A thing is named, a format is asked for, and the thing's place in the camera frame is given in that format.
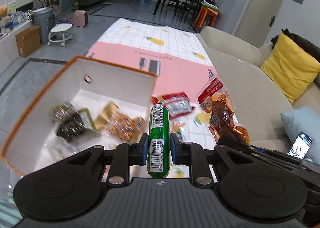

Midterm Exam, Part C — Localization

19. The dark green snack bag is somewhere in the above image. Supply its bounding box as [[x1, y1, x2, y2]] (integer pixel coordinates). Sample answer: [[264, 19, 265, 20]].
[[50, 102, 99, 143]]

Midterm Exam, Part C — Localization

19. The red silver snack bag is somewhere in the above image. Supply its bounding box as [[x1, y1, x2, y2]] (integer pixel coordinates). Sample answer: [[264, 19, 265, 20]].
[[151, 92, 195, 120]]

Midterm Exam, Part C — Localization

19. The smartphone with lit screen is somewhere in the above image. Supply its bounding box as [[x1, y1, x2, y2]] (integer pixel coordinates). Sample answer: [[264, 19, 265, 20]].
[[287, 132, 312, 159]]

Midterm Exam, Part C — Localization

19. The beige sofa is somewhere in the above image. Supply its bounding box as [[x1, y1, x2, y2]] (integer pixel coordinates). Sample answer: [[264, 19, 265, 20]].
[[196, 26, 319, 153]]

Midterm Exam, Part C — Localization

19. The orange cardboard storage box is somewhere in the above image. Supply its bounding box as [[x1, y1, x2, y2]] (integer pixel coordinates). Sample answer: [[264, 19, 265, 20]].
[[1, 57, 156, 176]]

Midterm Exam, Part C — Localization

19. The orange stool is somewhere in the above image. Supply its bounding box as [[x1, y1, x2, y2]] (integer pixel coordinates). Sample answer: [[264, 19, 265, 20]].
[[194, 0, 221, 30]]

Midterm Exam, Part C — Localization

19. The green sausage stick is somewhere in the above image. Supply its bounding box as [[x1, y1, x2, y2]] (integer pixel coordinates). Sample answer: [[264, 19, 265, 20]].
[[147, 103, 170, 179]]

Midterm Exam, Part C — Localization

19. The brown cardboard box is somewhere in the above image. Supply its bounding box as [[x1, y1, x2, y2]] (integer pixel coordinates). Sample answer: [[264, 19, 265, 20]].
[[16, 25, 41, 57]]

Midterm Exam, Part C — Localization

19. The lemon pattern picnic mat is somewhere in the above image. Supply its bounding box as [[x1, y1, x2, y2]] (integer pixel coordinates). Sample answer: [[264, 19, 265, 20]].
[[85, 17, 241, 178]]

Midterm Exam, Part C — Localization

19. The gold peanut snack bag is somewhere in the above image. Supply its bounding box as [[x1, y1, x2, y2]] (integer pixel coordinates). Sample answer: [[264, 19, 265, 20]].
[[94, 101, 145, 142]]

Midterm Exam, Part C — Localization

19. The yellow cushion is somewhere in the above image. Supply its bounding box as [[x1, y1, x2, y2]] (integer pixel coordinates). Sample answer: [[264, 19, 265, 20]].
[[261, 32, 319, 103]]

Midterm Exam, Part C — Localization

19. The dark blanket on sofa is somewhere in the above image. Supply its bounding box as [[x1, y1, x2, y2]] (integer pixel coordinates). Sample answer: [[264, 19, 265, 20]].
[[281, 28, 320, 62]]

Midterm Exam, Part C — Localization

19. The light blue cushion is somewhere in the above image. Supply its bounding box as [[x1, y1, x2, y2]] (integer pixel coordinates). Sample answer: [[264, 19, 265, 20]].
[[280, 106, 320, 164]]

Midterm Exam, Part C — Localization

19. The white round rolling stool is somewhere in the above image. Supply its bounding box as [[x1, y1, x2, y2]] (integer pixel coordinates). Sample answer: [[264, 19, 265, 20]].
[[47, 23, 73, 47]]

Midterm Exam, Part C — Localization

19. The grey trash bin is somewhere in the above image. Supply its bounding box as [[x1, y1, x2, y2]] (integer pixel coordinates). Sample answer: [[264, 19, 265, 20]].
[[33, 7, 55, 45]]

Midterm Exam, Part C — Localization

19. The red brown jerky packet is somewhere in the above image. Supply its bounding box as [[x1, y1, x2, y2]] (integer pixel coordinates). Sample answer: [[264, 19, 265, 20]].
[[197, 74, 250, 145]]

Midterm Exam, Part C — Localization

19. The pink small heater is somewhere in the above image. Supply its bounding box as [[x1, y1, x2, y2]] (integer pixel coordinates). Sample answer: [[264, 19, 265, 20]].
[[73, 10, 88, 27]]

